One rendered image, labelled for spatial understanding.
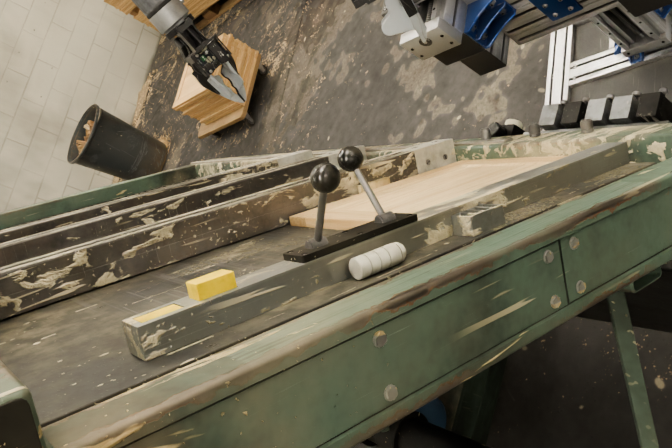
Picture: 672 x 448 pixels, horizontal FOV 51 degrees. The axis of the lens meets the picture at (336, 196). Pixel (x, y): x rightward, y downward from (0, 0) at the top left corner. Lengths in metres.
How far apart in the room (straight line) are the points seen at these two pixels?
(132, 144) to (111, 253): 4.55
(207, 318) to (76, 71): 6.27
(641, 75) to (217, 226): 1.52
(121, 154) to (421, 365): 5.14
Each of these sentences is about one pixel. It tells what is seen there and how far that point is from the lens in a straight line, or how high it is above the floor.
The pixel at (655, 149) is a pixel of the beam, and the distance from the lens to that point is 1.37.
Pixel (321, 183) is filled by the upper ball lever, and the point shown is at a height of 1.53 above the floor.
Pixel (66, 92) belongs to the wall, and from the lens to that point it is 6.93.
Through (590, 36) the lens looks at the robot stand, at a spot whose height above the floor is 0.21.
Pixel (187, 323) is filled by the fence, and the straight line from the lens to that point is 0.81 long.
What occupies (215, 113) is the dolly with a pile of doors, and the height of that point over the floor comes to 0.19.
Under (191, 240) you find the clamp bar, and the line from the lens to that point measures 1.28.
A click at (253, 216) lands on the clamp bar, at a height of 1.35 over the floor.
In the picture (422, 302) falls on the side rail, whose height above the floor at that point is 1.52.
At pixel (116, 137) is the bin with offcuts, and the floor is 0.45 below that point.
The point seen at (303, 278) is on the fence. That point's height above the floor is 1.49.
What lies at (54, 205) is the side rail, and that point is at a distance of 2.68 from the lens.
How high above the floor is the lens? 1.97
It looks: 33 degrees down
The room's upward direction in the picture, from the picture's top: 64 degrees counter-clockwise
